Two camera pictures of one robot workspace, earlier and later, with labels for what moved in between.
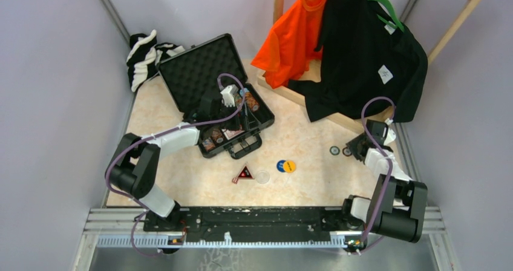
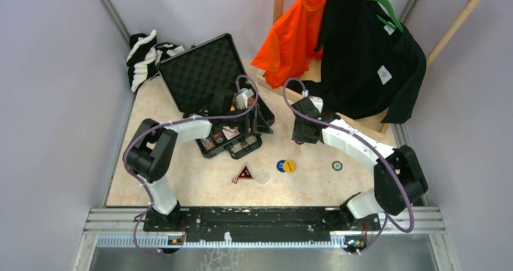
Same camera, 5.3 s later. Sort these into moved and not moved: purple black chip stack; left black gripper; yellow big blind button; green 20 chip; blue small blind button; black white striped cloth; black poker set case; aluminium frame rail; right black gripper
Moved: left black gripper; right black gripper; green 20 chip
Not moved: blue small blind button; yellow big blind button; aluminium frame rail; black poker set case; purple black chip stack; black white striped cloth
